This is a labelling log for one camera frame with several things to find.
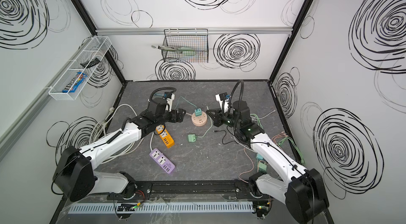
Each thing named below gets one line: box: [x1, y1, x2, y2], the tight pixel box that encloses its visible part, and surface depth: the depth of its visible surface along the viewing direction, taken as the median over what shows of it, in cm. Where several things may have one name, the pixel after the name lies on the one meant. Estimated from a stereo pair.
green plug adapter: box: [188, 134, 197, 143], surface depth 88 cm
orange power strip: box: [155, 124, 175, 149], surface depth 90 cm
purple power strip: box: [149, 147, 175, 174], surface depth 82 cm
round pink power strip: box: [190, 108, 208, 127], surface depth 98 cm
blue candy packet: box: [68, 72, 88, 93], surface depth 72 cm
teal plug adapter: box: [194, 107, 203, 117], surface depth 96 cm
